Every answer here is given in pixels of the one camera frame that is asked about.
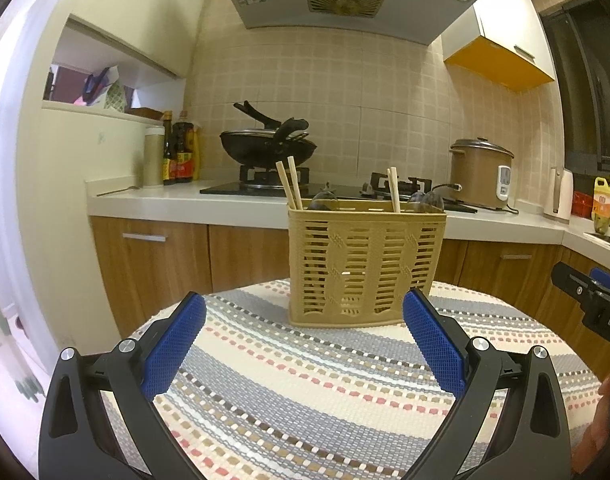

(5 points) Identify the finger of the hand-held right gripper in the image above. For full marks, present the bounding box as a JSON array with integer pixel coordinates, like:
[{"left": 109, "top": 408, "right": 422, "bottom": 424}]
[
  {"left": 588, "top": 266, "right": 610, "bottom": 304},
  {"left": 551, "top": 261, "right": 599, "bottom": 312}
]

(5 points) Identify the white electric kettle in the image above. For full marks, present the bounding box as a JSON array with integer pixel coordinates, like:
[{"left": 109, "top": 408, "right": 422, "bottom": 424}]
[{"left": 544, "top": 166, "right": 574, "bottom": 221}]

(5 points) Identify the yellow oil bottle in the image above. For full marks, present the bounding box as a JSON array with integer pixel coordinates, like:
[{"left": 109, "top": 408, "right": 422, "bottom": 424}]
[{"left": 591, "top": 174, "right": 610, "bottom": 236}]

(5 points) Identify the rice cooker power cable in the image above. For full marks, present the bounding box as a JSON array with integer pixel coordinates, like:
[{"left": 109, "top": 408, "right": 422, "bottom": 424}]
[{"left": 431, "top": 183, "right": 520, "bottom": 216}]

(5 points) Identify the metal spoon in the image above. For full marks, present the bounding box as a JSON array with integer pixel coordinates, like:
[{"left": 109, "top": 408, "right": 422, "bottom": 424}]
[
  {"left": 407, "top": 190, "right": 445, "bottom": 213},
  {"left": 305, "top": 190, "right": 339, "bottom": 212}
]

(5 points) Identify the black wok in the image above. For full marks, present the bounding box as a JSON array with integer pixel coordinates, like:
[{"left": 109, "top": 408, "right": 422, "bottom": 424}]
[{"left": 220, "top": 129, "right": 319, "bottom": 167}]

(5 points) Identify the dark soy sauce bottle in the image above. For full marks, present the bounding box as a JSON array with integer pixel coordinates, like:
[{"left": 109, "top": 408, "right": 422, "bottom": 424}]
[{"left": 162, "top": 111, "right": 179, "bottom": 186}]

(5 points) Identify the round burner grate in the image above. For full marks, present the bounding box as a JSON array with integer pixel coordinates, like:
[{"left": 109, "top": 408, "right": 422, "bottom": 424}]
[
  {"left": 369, "top": 172, "right": 434, "bottom": 196},
  {"left": 239, "top": 163, "right": 311, "bottom": 189}
]

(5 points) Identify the colourful printed bag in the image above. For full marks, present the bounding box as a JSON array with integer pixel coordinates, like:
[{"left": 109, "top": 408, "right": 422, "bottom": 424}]
[{"left": 74, "top": 65, "right": 128, "bottom": 111}]

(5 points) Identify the steel kitchen sink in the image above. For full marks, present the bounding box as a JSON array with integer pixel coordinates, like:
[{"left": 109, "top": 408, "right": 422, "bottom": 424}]
[{"left": 582, "top": 229, "right": 610, "bottom": 254}]

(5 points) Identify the striped woven tablecloth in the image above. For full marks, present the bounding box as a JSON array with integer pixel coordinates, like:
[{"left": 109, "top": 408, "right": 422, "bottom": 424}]
[{"left": 99, "top": 277, "right": 607, "bottom": 480}]

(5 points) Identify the person's right hand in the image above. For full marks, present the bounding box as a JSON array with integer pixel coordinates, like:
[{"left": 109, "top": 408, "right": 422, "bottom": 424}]
[{"left": 569, "top": 369, "right": 610, "bottom": 477}]

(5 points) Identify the red label sauce bottle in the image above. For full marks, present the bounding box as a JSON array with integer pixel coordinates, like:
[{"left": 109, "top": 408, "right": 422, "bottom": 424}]
[{"left": 172, "top": 109, "right": 196, "bottom": 184}]

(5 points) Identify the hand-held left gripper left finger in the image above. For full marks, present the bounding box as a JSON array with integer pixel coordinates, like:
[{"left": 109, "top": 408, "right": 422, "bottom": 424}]
[{"left": 37, "top": 291, "right": 208, "bottom": 480}]

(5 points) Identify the red plastic container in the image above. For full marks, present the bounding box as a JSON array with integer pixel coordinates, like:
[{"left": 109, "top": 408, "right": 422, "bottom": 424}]
[{"left": 572, "top": 190, "right": 595, "bottom": 219}]

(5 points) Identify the dark framed window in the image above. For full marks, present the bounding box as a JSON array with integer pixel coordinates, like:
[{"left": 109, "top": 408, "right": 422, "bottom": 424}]
[{"left": 539, "top": 0, "right": 610, "bottom": 177}]

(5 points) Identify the wooden kitchen counter cabinet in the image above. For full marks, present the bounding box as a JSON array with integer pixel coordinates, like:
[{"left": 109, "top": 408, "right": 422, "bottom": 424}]
[{"left": 86, "top": 177, "right": 610, "bottom": 343}]

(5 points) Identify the white and yellow wall cabinet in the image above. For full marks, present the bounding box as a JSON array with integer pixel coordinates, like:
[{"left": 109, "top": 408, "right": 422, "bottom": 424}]
[{"left": 442, "top": 0, "right": 557, "bottom": 94}]

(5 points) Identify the brown rice cooker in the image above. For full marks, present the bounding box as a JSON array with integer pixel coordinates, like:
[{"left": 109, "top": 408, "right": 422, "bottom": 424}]
[{"left": 448, "top": 137, "right": 515, "bottom": 211}]

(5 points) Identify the metal utensil on counter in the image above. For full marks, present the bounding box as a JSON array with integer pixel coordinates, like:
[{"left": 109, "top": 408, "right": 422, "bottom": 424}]
[{"left": 95, "top": 185, "right": 141, "bottom": 198}]

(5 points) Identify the tall beige jar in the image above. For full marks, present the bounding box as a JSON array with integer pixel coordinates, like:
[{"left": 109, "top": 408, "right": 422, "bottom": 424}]
[{"left": 143, "top": 126, "right": 166, "bottom": 189}]

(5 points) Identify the black glass gas stove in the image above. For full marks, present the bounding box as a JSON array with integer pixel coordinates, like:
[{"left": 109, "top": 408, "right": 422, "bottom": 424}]
[{"left": 199, "top": 179, "right": 479, "bottom": 214}]

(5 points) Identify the tan plastic utensil basket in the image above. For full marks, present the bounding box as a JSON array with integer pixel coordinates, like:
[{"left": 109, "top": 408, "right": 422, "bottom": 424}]
[{"left": 287, "top": 203, "right": 448, "bottom": 329}]

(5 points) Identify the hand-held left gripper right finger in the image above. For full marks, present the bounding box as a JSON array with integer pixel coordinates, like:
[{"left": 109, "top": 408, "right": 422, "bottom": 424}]
[{"left": 401, "top": 287, "right": 572, "bottom": 480}]

